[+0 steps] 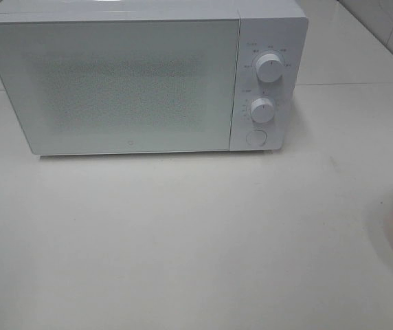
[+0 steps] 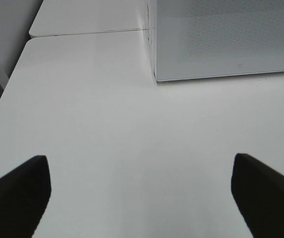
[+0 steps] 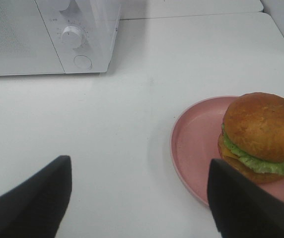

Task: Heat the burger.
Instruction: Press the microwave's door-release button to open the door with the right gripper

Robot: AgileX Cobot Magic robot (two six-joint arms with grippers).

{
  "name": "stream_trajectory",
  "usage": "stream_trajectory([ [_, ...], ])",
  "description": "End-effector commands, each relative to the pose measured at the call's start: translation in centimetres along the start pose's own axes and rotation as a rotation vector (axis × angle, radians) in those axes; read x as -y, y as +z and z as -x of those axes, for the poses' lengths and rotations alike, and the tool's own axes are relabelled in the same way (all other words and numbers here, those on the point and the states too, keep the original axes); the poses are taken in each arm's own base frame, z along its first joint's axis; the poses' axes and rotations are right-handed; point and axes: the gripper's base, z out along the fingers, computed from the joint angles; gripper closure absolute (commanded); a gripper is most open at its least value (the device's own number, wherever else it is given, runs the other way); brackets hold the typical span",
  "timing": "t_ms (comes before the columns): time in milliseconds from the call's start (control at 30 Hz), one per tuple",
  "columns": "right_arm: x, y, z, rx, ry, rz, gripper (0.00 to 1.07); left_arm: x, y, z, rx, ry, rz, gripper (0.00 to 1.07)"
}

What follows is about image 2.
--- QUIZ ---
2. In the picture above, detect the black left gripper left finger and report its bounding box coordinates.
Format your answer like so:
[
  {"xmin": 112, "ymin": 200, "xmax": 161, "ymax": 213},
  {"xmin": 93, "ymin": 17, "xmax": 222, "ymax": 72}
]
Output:
[{"xmin": 0, "ymin": 155, "xmax": 52, "ymax": 238}]

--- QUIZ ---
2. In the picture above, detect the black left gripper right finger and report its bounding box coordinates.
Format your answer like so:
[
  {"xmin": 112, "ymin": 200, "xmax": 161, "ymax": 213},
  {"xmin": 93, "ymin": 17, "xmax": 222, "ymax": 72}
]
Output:
[{"xmin": 231, "ymin": 153, "xmax": 284, "ymax": 238}]

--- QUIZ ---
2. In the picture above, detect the white microwave door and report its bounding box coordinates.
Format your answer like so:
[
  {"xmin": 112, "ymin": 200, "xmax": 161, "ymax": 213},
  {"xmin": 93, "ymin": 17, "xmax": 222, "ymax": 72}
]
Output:
[{"xmin": 149, "ymin": 0, "xmax": 284, "ymax": 81}]

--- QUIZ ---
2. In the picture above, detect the white back table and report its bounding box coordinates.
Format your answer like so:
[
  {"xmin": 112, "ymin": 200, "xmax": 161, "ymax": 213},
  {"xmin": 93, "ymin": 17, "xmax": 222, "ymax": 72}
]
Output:
[{"xmin": 29, "ymin": 0, "xmax": 146, "ymax": 38}]

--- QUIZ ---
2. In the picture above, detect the white microwave oven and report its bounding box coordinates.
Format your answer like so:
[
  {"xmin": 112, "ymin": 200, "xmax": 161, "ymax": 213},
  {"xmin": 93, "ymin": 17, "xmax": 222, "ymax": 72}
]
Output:
[{"xmin": 145, "ymin": 0, "xmax": 158, "ymax": 81}]

